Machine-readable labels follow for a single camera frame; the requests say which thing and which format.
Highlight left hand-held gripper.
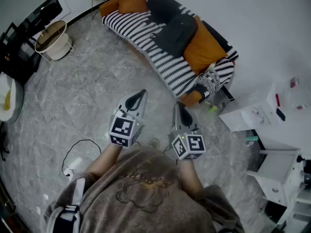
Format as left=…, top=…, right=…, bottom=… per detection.
left=108, top=89, right=148, bottom=150

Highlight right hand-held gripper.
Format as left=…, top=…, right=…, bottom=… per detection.
left=171, top=101, right=207, bottom=160

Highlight black white striped sofa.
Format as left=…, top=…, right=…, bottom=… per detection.
left=99, top=0, right=240, bottom=108

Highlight person's left forearm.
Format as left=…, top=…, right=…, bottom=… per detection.
left=85, top=143, right=123, bottom=179

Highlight person's right forearm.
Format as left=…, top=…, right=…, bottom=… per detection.
left=177, top=158, right=205, bottom=199

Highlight black white patterned knit blanket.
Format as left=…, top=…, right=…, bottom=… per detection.
left=195, top=69, right=221, bottom=104

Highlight teal item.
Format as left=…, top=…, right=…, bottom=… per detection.
left=244, top=135, right=259, bottom=146

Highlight person's brown shirt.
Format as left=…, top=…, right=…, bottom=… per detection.
left=43, top=146, right=245, bottom=233

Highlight black phone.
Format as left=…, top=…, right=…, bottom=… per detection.
left=276, top=107, right=286, bottom=122

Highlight white drawer cabinet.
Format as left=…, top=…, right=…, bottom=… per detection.
left=246, top=148, right=311, bottom=228

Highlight white table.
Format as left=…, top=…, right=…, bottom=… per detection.
left=218, top=78, right=311, bottom=159

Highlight white round seat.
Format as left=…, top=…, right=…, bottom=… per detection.
left=0, top=72, right=25, bottom=124

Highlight yellow item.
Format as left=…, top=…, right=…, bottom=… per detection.
left=3, top=90, right=12, bottom=111

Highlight black television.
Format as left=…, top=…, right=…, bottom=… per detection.
left=0, top=0, right=63, bottom=33

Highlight black cable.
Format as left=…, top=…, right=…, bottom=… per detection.
left=61, top=139, right=102, bottom=177

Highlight white black shoulder strap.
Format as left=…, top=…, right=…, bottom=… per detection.
left=46, top=178, right=85, bottom=233

